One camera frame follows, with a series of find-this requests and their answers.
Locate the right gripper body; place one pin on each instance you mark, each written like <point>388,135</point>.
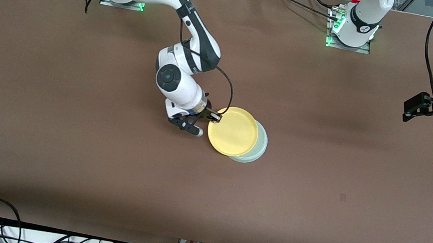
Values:
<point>207,113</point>

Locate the yellow round plate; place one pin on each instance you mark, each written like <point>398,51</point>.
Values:
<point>232,132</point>

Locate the pale green round plate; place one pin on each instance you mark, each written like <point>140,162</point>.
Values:
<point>258,148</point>

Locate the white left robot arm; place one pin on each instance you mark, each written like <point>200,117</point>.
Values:
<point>363,18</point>

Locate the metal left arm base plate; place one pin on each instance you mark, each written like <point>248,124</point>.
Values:
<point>360,49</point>

